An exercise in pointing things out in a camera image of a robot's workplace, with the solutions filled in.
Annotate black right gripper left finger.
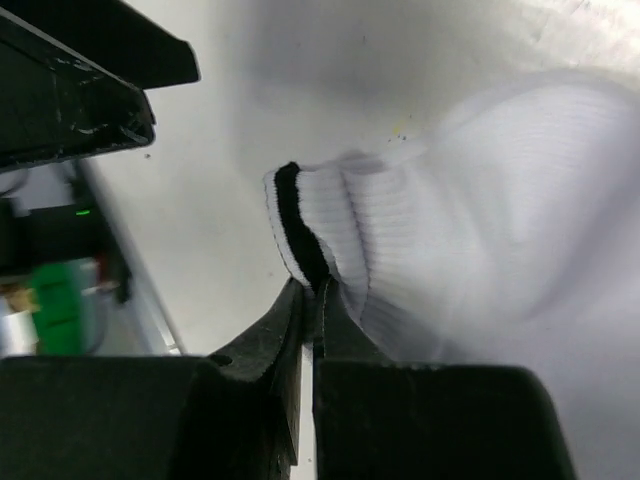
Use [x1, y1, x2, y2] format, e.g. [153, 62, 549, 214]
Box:
[1, 280, 304, 479]

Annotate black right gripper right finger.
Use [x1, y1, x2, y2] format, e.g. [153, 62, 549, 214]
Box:
[313, 280, 575, 480]

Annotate white sock black stripes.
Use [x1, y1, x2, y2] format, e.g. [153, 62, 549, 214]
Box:
[264, 71, 639, 363]

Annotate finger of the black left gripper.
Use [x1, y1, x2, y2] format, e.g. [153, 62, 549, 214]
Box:
[1, 0, 200, 90]
[1, 10, 155, 172]

